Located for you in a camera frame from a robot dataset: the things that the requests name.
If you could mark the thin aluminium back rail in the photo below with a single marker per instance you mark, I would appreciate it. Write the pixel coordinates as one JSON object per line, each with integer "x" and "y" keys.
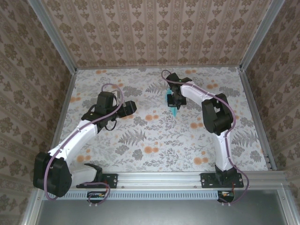
{"x": 159, "y": 68}

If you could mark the aluminium lower frame bar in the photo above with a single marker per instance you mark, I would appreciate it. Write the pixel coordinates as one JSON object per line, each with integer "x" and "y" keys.
{"x": 289, "y": 211}
{"x": 29, "y": 211}

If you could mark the aluminium side rail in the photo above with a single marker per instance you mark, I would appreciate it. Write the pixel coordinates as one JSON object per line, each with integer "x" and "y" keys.
{"x": 253, "y": 105}
{"x": 65, "y": 105}

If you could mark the aluminium frame post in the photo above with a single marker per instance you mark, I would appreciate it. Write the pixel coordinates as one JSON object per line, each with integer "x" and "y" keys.
{"x": 260, "y": 35}
{"x": 54, "y": 37}

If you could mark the grey metal sheet panel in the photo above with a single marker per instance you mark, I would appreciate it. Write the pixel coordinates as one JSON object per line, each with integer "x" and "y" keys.
{"x": 159, "y": 213}

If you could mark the wide aluminium mounting rail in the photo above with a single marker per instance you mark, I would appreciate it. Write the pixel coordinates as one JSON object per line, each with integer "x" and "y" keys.
{"x": 159, "y": 179}

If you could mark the small black connector board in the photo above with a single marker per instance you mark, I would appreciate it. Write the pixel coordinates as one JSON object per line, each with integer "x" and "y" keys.
{"x": 226, "y": 195}
{"x": 96, "y": 195}

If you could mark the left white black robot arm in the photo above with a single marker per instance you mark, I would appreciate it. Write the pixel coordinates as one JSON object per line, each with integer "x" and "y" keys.
{"x": 75, "y": 140}

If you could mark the floral printed table cover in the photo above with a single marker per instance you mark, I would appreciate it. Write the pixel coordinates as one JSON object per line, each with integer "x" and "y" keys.
{"x": 164, "y": 159}

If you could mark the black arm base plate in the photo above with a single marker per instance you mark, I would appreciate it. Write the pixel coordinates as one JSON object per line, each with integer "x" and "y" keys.
{"x": 112, "y": 180}
{"x": 207, "y": 180}

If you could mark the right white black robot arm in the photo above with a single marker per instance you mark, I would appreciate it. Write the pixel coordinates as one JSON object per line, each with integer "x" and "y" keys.
{"x": 218, "y": 114}

